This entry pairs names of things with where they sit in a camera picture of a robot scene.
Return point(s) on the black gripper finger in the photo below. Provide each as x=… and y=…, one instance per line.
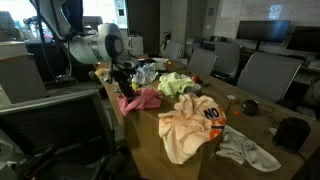
x=130, y=93

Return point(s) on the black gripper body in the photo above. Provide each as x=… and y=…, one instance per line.
x=123, y=80

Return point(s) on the pink shirt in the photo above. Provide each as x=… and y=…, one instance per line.
x=143, y=98

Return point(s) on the yellow-green towel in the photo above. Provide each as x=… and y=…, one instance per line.
x=174, y=83

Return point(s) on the peach printed shirt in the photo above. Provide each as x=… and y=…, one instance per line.
x=193, y=122

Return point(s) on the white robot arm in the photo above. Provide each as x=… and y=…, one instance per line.
x=64, y=19

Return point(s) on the grey chair far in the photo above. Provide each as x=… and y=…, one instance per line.
x=173, y=50

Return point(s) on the grey chair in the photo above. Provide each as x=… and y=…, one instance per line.
x=268, y=75
x=173, y=50
x=202, y=61

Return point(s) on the large cardboard box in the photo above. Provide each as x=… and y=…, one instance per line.
x=142, y=133

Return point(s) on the grey chair middle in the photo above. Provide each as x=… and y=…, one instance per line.
x=202, y=61

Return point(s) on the grey chair near right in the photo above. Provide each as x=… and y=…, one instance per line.
x=268, y=75

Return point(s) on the yellow glue bottle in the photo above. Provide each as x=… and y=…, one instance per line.
x=135, y=82

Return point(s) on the crumpled clear plastic bags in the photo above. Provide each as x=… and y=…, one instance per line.
x=147, y=73

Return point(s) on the red ball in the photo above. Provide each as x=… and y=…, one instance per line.
x=196, y=79

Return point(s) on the grey cloth on table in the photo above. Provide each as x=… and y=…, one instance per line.
x=240, y=148

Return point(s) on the small round black speaker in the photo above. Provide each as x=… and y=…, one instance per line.
x=249, y=107

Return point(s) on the black monitor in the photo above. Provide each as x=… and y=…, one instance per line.
x=267, y=31
x=305, y=38

